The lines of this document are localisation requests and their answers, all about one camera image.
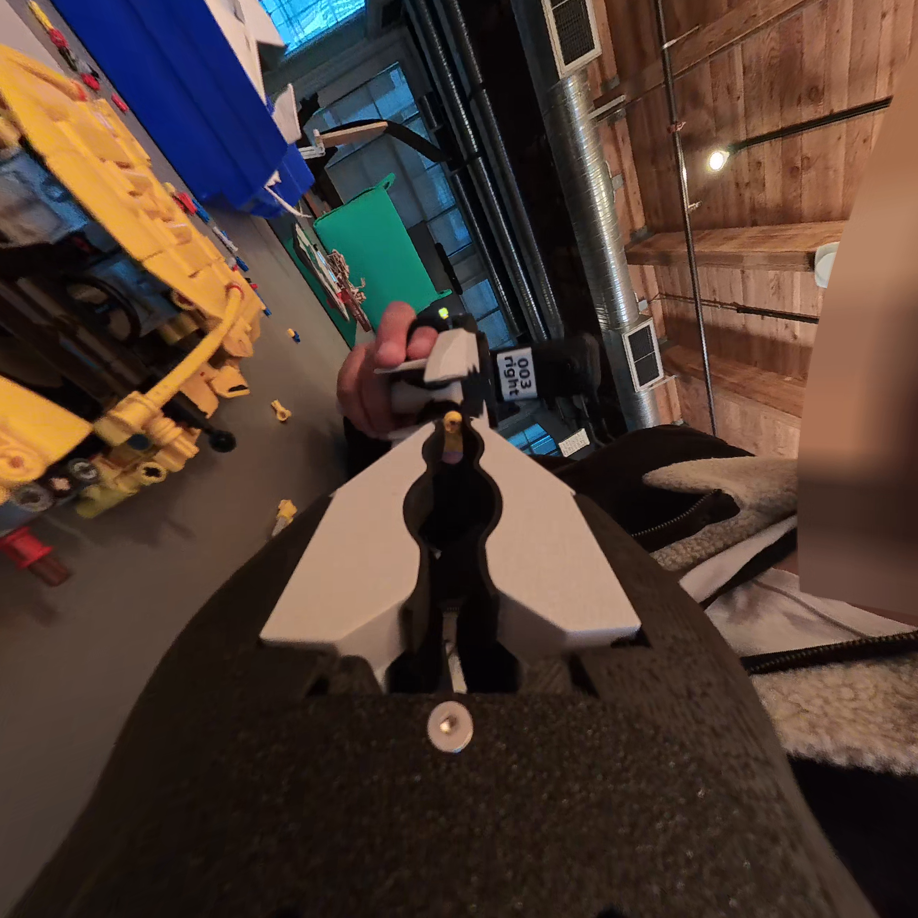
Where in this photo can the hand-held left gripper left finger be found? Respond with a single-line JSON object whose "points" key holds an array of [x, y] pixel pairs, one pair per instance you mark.
{"points": [[344, 574]]}

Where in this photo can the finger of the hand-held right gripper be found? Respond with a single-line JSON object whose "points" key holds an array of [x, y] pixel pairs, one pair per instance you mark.
{"points": [[416, 398], [452, 355]]}

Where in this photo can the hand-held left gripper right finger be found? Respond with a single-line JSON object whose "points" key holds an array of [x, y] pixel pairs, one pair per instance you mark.
{"points": [[559, 566]]}

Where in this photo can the yellow holed connector piece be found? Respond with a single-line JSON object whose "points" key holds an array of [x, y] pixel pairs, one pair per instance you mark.
{"points": [[452, 422]]}

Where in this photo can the small yellow toy piece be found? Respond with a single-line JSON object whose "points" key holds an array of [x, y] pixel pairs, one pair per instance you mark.
{"points": [[280, 410]]}

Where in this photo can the yellow toy brick car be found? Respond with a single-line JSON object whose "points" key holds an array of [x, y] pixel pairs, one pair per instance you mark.
{"points": [[93, 179]]}

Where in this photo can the person's right hand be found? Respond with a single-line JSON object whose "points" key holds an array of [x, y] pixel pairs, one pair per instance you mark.
{"points": [[366, 387]]}

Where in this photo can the white hanging note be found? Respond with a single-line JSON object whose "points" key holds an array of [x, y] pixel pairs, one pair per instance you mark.
{"points": [[574, 444]]}

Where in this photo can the white vent grille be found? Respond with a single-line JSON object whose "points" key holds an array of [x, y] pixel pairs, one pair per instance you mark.
{"points": [[643, 355], [574, 32]]}

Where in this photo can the green cutting mat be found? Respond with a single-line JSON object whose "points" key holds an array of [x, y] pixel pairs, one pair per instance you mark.
{"points": [[337, 315]]}

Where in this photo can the small wooden model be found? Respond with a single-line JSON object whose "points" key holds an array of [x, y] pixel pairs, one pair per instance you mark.
{"points": [[351, 290]]}

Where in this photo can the green folding board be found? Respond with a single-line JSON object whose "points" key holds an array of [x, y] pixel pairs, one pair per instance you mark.
{"points": [[373, 244]]}

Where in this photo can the green white board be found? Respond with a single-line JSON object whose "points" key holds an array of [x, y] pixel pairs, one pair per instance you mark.
{"points": [[315, 258]]}

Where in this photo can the white shirt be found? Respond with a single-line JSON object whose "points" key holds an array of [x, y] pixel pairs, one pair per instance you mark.
{"points": [[774, 602]]}

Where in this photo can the ceiling spot lamp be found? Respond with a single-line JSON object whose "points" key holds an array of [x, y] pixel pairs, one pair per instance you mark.
{"points": [[717, 159]]}

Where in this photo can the crumpled white printed paper bags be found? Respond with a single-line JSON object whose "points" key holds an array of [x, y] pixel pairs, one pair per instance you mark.
{"points": [[251, 43]]}

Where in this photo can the blue storage bin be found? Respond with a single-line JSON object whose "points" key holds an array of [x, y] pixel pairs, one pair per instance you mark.
{"points": [[179, 93]]}

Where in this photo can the scattered red toy pins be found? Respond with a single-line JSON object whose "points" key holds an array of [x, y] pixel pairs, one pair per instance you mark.
{"points": [[90, 80]]}

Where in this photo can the silver air duct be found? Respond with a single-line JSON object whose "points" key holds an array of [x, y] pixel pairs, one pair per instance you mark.
{"points": [[595, 215]]}

